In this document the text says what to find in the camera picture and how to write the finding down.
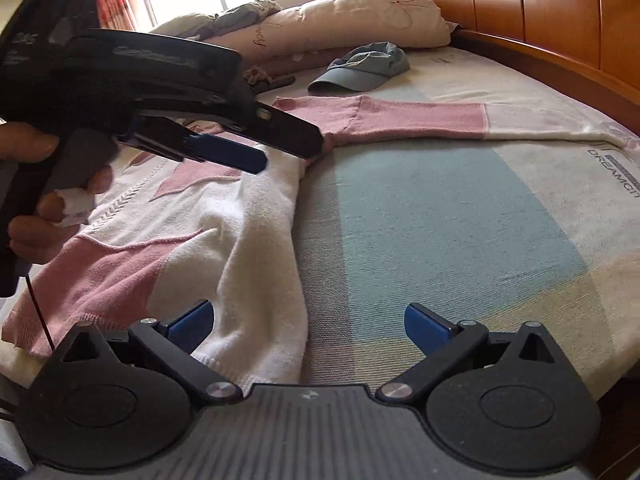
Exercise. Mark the beige flower hair clip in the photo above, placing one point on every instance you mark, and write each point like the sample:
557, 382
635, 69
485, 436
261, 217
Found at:
257, 76

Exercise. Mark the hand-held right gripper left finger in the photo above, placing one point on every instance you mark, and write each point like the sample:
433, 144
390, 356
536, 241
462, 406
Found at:
192, 322

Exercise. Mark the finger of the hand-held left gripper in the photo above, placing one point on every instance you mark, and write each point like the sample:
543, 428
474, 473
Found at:
230, 155
290, 132

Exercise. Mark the wooden headboard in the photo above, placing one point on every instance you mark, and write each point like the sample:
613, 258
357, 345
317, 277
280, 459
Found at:
525, 0

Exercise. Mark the black hair clip with flower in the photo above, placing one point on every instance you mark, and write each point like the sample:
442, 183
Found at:
282, 81

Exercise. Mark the person's left hand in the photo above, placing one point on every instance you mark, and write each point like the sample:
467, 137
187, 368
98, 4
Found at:
35, 240

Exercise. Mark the blue baseball cap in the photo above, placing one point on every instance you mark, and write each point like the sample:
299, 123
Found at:
360, 77

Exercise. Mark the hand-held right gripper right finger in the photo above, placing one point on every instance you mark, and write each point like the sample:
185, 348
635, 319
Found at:
425, 327

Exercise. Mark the folded grey clothes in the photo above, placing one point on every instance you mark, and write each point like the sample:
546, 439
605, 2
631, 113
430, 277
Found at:
245, 15

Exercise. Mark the pink and white sweater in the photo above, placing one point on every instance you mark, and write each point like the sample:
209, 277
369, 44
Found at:
240, 240

